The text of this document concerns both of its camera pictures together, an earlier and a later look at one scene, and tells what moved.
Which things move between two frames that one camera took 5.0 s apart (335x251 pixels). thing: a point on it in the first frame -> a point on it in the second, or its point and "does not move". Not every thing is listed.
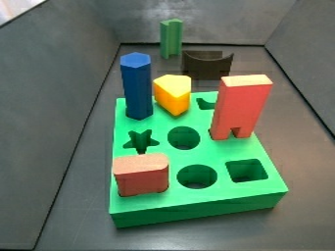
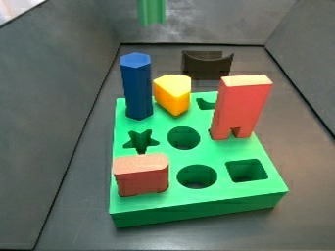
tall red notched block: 239,102 does not move
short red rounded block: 141,174 does not move
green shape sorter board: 217,175 does not move
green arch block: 169,37 -> 151,12
